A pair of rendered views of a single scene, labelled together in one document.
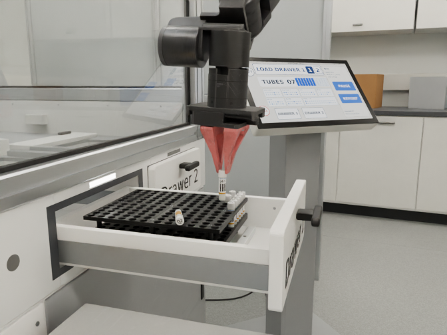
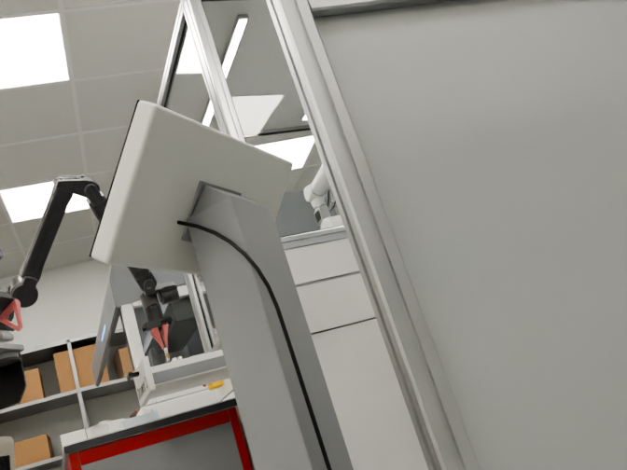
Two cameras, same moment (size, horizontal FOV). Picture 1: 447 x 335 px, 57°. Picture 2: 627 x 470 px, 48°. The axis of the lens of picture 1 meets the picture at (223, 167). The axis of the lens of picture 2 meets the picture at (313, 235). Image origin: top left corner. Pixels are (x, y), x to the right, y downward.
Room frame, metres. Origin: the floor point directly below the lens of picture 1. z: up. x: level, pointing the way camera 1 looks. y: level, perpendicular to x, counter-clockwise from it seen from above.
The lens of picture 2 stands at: (2.75, -1.09, 0.49)
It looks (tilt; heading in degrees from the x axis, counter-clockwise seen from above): 17 degrees up; 139
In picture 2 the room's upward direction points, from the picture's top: 18 degrees counter-clockwise
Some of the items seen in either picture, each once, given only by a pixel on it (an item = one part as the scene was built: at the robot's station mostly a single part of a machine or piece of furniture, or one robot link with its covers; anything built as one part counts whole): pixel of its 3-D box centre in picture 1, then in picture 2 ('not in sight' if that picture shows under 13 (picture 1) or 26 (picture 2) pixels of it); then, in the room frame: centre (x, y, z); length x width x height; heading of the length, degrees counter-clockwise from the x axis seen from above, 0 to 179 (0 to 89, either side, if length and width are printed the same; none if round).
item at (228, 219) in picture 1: (229, 213); not in sight; (0.64, -0.01, 0.90); 0.18 x 0.02 x 0.01; 164
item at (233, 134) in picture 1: (220, 141); (163, 335); (0.61, 0.00, 1.02); 0.07 x 0.07 x 0.09; 72
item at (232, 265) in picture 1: (167, 226); (206, 369); (0.67, 0.10, 0.86); 0.40 x 0.26 x 0.06; 74
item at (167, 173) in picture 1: (177, 177); not in sight; (1.00, 0.11, 0.87); 0.29 x 0.02 x 0.11; 164
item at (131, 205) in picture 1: (171, 224); not in sight; (0.67, 0.09, 0.87); 0.22 x 0.18 x 0.06; 74
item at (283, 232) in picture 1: (291, 232); (144, 382); (0.61, -0.10, 0.87); 0.29 x 0.02 x 0.11; 164
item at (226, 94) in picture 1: (227, 93); (155, 316); (0.60, -0.01, 1.09); 0.10 x 0.07 x 0.07; 72
